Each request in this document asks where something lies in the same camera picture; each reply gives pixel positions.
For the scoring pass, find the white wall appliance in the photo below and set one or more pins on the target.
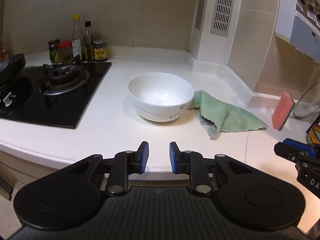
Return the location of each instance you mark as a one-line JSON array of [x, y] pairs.
[[300, 30]]

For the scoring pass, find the red lid jar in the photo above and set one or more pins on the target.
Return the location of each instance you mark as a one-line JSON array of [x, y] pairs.
[[65, 52]]

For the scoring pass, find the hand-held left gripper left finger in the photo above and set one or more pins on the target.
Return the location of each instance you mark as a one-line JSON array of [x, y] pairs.
[[144, 157]]

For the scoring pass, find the white bowl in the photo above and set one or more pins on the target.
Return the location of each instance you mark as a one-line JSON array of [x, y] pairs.
[[160, 90]]

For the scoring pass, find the glass pot lid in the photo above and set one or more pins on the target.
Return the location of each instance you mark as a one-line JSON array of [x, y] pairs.
[[300, 110]]

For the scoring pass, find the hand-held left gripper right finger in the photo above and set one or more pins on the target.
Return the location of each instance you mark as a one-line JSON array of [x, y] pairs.
[[173, 157]]

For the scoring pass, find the yellow label sauce jar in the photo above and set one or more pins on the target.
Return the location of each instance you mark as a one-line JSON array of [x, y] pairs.
[[100, 52]]

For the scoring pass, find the grey vent panel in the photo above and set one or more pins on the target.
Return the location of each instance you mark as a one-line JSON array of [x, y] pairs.
[[200, 5]]

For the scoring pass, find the grey vent grille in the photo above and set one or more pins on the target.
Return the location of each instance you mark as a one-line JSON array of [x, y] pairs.
[[222, 10]]

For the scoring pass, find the orange sponge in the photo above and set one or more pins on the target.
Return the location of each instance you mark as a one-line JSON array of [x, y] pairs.
[[281, 112]]

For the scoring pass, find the dark lid green label jar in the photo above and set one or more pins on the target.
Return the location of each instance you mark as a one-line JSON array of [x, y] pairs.
[[53, 52]]

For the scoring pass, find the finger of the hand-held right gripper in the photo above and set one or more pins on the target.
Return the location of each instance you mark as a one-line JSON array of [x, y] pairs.
[[287, 150]]

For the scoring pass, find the gas burner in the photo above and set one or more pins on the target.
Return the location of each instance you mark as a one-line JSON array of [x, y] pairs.
[[62, 76]]

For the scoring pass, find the clear bottle yellow cap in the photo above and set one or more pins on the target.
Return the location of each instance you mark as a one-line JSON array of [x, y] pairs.
[[78, 37]]

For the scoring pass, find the green cloth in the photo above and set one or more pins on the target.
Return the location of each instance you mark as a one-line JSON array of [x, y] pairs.
[[225, 115]]

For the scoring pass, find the multicoloured plastic item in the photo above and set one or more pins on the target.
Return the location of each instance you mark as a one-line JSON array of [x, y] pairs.
[[315, 135]]

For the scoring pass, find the dark oil bottle black cap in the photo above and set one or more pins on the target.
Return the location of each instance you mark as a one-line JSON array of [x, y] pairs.
[[88, 45]]

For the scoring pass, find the black pan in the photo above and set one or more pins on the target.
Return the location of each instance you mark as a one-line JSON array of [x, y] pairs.
[[12, 62]]

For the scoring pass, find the black glass cooktop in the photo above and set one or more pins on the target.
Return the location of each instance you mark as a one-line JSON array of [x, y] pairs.
[[82, 100]]

